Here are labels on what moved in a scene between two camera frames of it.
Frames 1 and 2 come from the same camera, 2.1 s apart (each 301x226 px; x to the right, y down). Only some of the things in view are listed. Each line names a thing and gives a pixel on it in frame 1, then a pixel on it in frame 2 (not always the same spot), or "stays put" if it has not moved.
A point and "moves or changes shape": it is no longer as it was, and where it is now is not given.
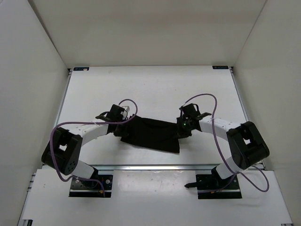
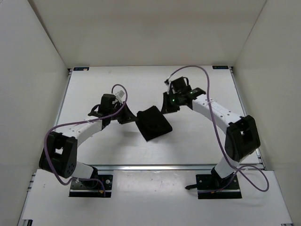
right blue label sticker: [220, 67] stays put
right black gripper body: [184, 128] to [178, 103]
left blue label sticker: [81, 68] stays put
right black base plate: [210, 186] stays put
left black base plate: [99, 186] stays put
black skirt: [154, 133] moves or changes shape
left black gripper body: [121, 130] to [114, 109]
